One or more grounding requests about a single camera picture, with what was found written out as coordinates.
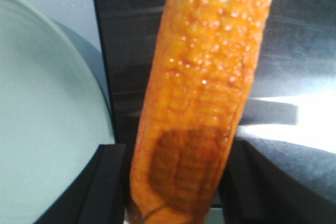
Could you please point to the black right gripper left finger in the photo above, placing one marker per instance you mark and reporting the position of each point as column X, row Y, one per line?
column 96, row 195

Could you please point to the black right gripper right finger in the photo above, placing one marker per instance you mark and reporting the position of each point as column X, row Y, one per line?
column 270, row 178

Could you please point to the orange corn cob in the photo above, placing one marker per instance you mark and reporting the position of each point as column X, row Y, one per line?
column 203, row 69

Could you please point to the pale green round plate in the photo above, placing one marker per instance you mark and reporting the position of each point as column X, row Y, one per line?
column 53, row 113

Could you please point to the black silver electronic kitchen scale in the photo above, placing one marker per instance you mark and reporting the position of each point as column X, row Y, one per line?
column 296, row 64

